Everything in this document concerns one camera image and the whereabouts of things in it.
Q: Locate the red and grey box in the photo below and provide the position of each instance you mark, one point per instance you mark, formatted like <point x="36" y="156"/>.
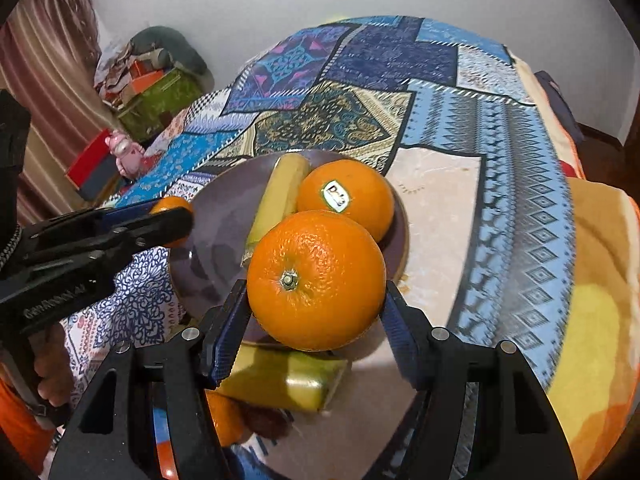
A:
<point x="92" y="165"/>

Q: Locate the grey cushion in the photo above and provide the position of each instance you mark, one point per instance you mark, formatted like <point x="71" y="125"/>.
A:
<point x="175" y="45"/>

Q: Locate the pile of clothes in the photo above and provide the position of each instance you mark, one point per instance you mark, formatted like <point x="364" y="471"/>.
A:
<point x="127" y="72"/>

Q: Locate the orange yellow blanket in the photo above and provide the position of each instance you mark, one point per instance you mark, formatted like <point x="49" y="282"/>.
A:
<point x="600" y="280"/>

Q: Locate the dark blue chair back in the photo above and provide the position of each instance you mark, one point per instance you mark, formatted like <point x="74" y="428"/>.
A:
<point x="560" y="107"/>

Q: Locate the green-yellow banana piece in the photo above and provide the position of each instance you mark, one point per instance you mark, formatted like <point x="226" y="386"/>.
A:
<point x="287" y="377"/>

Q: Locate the brown striped curtain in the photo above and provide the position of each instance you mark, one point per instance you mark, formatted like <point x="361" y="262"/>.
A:
<point x="42" y="75"/>

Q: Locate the person's left hand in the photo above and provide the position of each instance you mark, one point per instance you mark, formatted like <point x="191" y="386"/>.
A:
<point x="50" y="365"/>

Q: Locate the orange with white sticker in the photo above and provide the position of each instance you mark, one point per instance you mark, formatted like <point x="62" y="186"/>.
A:
<point x="350" y="200"/>

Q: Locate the blue patchwork tablecloth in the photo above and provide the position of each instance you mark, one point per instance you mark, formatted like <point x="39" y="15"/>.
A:
<point x="465" y="200"/>

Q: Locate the green patterned box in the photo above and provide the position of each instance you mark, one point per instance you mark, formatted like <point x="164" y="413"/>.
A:
<point x="157" y="102"/>

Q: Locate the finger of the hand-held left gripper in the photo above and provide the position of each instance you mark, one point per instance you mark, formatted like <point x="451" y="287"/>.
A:
<point x="127" y="214"/>
<point x="167" y="227"/>

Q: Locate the dark red fruit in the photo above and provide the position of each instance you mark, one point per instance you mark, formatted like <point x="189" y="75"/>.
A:
<point x="267" y="422"/>

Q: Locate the yellow banana piece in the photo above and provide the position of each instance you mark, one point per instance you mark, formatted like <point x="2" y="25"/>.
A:
<point x="274" y="205"/>

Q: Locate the pink plush toy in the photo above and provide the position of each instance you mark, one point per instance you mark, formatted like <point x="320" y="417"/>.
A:
<point x="127" y="152"/>

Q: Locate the large orange with stem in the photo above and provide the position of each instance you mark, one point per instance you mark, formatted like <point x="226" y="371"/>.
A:
<point x="316" y="280"/>

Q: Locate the small tangerine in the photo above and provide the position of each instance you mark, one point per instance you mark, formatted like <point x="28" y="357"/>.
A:
<point x="226" y="420"/>
<point x="170" y="205"/>

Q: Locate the purple plate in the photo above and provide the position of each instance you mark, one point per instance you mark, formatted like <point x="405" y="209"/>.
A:
<point x="215" y="245"/>

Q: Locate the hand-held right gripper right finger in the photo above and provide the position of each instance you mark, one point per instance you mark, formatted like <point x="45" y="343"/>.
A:
<point x="401" y="342"/>

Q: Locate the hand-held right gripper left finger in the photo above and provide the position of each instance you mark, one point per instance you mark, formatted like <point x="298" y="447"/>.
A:
<point x="226" y="347"/>

